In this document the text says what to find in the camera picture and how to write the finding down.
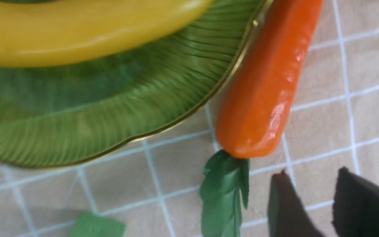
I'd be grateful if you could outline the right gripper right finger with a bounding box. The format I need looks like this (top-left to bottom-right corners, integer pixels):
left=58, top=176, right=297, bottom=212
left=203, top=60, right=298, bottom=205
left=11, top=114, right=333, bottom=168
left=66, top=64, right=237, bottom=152
left=332, top=167, right=379, bottom=237

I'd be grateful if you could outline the green foam cube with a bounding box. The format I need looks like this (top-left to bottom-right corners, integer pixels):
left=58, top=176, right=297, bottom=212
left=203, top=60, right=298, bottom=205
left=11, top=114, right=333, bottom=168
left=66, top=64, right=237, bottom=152
left=68, top=212, right=126, bottom=237

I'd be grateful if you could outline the yellow toy banana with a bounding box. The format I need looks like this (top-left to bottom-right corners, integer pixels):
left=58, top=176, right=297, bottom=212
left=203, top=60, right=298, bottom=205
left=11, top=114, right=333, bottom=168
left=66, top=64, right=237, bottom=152
left=0, top=0, right=213, bottom=67

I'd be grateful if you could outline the orange toy carrot with leaves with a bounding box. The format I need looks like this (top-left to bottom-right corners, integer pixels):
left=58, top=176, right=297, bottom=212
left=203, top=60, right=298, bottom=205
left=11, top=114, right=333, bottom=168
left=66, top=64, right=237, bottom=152
left=199, top=0, right=323, bottom=237

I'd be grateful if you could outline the green glass leaf plate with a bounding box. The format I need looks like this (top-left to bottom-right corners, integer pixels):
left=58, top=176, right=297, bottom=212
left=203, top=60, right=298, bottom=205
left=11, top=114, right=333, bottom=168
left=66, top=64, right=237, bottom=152
left=0, top=0, right=271, bottom=169

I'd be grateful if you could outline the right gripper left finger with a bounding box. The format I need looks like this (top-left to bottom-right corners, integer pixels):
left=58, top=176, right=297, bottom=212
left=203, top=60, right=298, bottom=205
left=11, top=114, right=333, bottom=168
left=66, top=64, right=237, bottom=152
left=267, top=170, right=324, bottom=237

